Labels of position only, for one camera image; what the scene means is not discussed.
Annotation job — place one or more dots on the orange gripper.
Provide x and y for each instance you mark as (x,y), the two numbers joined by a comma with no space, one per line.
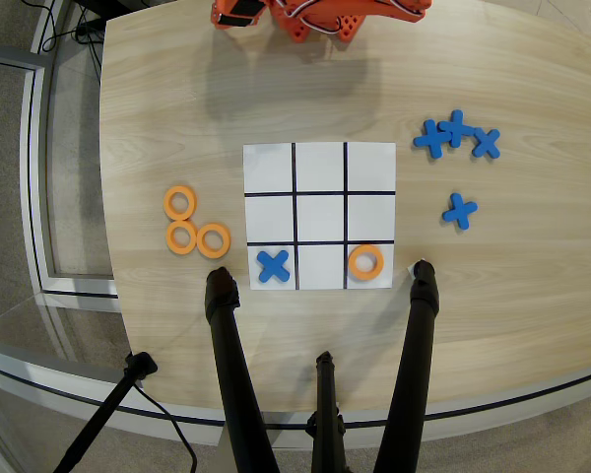
(234,18)

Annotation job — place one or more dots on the grey metal floor frame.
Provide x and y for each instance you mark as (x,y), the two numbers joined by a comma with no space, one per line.
(34,197)

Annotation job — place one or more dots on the black tripod leg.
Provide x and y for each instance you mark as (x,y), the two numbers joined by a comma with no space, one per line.
(231,355)
(413,355)
(326,409)

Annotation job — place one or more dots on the small white sticker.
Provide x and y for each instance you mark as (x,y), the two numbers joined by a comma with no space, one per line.
(411,270)

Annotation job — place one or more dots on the thin black stand pole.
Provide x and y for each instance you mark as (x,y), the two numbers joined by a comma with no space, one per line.
(108,404)

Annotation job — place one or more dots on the blue foam cross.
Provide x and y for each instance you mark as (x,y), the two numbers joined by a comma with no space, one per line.
(486,143)
(274,266)
(457,127)
(459,211)
(431,140)

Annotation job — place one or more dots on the white tic-tac-toe grid paper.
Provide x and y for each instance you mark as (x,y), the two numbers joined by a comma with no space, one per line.
(320,217)

